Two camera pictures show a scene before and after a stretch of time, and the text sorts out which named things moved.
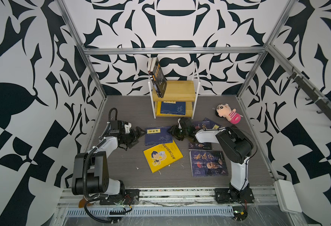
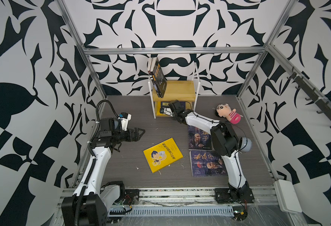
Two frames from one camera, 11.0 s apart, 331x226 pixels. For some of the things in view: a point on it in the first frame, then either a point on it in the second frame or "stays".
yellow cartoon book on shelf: (159, 110) stays
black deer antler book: (157, 77) stays
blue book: (157, 135) -> (165, 104)
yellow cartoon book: (162, 156) stays
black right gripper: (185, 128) -> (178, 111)
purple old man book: (208, 163) stays
